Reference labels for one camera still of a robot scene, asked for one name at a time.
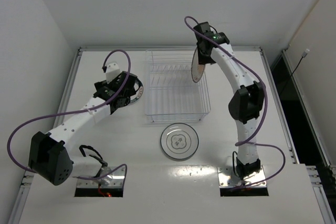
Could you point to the orange patterned plate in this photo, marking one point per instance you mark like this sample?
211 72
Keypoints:
197 69

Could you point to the white plate with line pattern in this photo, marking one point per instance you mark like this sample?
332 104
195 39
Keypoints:
179 141

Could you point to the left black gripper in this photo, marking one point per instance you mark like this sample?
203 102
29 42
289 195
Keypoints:
130 83

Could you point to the green rimmed white plate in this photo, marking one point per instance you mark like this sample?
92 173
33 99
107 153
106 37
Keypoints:
138 92

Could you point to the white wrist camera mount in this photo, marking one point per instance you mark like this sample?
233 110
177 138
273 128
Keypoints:
112 71

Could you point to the white wire dish rack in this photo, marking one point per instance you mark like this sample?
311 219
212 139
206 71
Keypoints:
170 93

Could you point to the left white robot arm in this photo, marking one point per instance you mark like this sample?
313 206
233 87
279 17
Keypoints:
49 152

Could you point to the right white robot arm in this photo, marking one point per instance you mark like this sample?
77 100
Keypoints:
247 101

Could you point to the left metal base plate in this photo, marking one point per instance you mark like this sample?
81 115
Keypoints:
114 178

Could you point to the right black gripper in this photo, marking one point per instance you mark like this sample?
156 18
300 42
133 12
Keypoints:
202 57

